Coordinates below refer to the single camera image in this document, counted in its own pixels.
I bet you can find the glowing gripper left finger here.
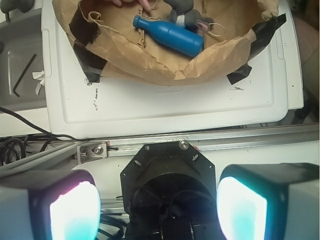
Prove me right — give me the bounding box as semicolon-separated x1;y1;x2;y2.
0;170;101;240

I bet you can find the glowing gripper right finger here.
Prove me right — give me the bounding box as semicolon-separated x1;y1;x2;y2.
217;162;320;240

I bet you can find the white plastic bin lid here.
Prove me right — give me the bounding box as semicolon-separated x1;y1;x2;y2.
41;0;303;139

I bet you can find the crumpled white paper scrap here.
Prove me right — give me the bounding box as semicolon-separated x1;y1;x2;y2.
32;70;45;96

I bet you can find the black hex key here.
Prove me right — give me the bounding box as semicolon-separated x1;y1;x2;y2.
12;53;37;98

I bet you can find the brown paper bag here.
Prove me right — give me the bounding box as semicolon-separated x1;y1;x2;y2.
52;0;280;86

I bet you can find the black tape strip right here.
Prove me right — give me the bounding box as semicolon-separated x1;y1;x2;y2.
227;13;287;85

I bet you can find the black tape strip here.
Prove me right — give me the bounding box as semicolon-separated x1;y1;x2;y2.
227;13;287;85
69;6;107;83

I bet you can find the grey plastic tray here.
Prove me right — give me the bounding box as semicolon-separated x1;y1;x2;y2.
0;8;47;111

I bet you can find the black tape strip left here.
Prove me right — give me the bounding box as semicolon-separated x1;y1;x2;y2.
69;6;107;83

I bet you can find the blue plastic bottle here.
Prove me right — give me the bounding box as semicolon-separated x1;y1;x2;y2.
132;15;204;58

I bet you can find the grey plush mouse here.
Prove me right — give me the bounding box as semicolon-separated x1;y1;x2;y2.
164;0;214;32

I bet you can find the pink plush toy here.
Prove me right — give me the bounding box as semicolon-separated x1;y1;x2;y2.
111;0;152;12

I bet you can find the aluminium extrusion rail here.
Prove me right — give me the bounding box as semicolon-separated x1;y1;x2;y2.
0;123;320;175

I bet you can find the metal corner bracket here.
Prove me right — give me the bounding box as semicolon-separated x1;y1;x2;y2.
76;142;108;165

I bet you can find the black cable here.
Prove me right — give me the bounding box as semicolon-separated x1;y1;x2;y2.
0;106;76;166

